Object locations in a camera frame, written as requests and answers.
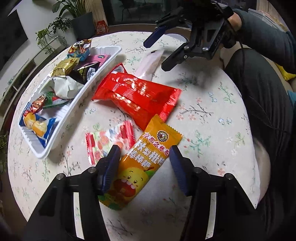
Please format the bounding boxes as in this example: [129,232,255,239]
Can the red white fruit candy packet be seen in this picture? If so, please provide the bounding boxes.
[85,120,135,166]

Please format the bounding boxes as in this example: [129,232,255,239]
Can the orange candy bar packet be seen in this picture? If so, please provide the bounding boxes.
[98,114,183,210]

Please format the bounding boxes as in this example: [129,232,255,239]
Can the large red snack bag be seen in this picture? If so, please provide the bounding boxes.
[92,63,182,130]

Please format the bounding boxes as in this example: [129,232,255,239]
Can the pink snack packet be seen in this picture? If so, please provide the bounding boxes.
[79,54,110,67]

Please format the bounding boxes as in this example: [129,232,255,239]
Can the blue panda snack bag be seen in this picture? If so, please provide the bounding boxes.
[67,39,92,62]

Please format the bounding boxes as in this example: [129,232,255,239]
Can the blue cake snack packet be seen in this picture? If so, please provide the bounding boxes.
[19,102,56,148]

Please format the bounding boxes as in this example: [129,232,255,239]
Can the black snack packet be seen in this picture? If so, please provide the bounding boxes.
[69,62,100,84]

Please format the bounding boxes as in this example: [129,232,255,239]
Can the green nut snack packet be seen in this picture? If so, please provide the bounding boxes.
[43,91,69,109]

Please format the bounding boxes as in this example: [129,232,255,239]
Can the white snack bag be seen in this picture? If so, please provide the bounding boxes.
[39,76,84,99]

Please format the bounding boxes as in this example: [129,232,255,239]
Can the gold snack packet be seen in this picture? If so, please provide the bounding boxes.
[51,57,80,77]

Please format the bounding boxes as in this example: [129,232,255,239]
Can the dark red nut packet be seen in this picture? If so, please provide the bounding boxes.
[30,94,47,113]

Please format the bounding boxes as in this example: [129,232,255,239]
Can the person right hand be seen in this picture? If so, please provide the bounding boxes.
[223,13,242,49]

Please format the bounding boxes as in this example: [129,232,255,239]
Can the pale pink tissue packet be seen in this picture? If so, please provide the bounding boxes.
[134,50,164,81]

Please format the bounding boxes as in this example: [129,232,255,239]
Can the white plastic tray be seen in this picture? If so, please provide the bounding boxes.
[18,46,122,159]

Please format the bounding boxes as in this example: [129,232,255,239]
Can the red gift box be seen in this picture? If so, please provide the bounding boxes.
[96,20,109,35]

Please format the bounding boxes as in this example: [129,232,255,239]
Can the beige curtain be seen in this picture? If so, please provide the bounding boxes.
[85,0,107,26]

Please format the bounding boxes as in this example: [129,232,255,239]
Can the large leaf plant dark pot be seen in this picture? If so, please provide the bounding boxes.
[52,0,95,40]

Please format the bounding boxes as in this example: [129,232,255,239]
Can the bushy plant in white pot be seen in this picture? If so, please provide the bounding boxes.
[36,17,72,54]

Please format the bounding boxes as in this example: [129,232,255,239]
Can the white tv console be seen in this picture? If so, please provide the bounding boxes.
[0,39,63,114]

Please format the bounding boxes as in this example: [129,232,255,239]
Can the wall mounted black television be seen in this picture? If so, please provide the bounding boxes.
[0,10,28,69]

